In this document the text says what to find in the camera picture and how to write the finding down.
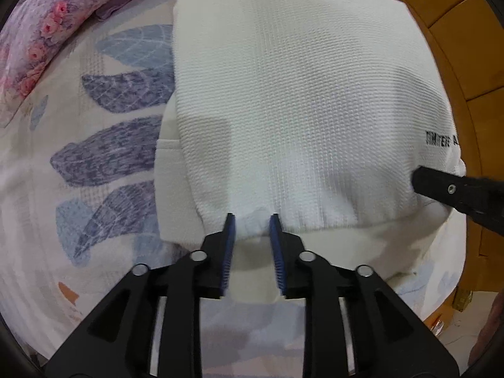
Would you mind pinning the wooden headboard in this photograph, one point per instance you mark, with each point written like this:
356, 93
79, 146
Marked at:
466, 39

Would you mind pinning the white snap-button jacket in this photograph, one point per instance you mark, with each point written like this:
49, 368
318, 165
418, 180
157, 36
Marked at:
317, 111

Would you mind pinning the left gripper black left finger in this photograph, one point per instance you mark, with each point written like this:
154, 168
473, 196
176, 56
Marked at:
117, 337

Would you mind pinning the floral patterned bed sheet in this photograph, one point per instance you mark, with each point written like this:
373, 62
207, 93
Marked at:
78, 205

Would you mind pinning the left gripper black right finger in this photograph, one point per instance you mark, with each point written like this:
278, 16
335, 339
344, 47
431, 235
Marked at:
355, 323

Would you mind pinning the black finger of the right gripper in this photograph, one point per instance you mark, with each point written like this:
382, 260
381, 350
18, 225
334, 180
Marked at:
481, 199

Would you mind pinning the person's right hand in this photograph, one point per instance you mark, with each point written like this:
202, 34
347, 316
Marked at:
494, 320

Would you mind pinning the purple floral quilt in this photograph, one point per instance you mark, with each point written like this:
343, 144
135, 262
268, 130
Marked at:
32, 36

